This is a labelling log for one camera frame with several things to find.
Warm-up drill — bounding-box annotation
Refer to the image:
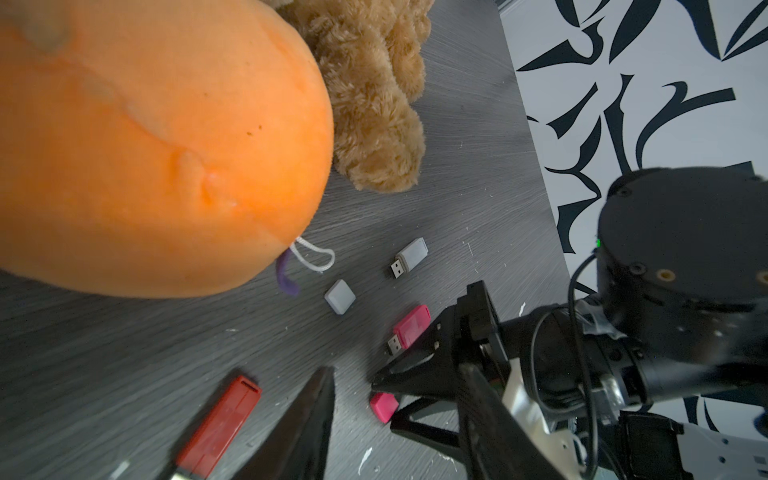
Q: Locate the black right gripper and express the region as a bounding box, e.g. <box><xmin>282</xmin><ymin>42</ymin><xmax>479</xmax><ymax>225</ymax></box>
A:
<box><xmin>371</xmin><ymin>281</ymin><xmax>510</xmax><ymax>462</ymax></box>

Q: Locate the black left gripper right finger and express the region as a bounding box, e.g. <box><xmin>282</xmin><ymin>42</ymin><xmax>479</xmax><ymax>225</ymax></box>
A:
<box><xmin>456</xmin><ymin>363</ymin><xmax>562</xmax><ymax>479</ymax></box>

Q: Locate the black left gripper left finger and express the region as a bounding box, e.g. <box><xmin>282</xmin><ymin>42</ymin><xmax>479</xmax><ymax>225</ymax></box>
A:
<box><xmin>234</xmin><ymin>366</ymin><xmax>335</xmax><ymax>480</ymax></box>

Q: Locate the pink usb cap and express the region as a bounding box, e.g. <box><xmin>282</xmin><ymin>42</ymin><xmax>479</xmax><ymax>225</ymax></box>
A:
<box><xmin>369</xmin><ymin>392</ymin><xmax>400</xmax><ymax>424</ymax></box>

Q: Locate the pink usb drive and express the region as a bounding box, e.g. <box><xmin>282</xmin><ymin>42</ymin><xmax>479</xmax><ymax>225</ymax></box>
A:
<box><xmin>387</xmin><ymin>305</ymin><xmax>431</xmax><ymax>357</ymax></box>

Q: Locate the small white usb cap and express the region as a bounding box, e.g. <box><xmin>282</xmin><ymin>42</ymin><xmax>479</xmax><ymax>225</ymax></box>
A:
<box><xmin>324</xmin><ymin>279</ymin><xmax>356</xmax><ymax>316</ymax></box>

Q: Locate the white usb drive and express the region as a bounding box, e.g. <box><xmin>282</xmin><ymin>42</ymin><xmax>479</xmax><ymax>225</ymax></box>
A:
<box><xmin>390</xmin><ymin>237</ymin><xmax>429</xmax><ymax>278</ymax></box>

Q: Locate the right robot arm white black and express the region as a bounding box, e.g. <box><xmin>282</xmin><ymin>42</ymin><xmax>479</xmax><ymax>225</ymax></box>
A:
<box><xmin>372</xmin><ymin>167</ymin><xmax>767</xmax><ymax>479</ymax></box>

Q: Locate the red usb drive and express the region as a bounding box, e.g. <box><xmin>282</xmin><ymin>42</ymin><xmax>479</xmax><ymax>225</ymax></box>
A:
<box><xmin>170</xmin><ymin>376</ymin><xmax>262</xmax><ymax>480</ymax></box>

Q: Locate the orange plush fish toy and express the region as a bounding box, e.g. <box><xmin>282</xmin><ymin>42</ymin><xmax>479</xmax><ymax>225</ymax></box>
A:
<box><xmin>1</xmin><ymin>1</ymin><xmax>334</xmax><ymax>298</ymax></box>

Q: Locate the brown teddy bear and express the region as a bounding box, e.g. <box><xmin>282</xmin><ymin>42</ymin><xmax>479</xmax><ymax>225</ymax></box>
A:
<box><xmin>269</xmin><ymin>0</ymin><xmax>433</xmax><ymax>193</ymax></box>

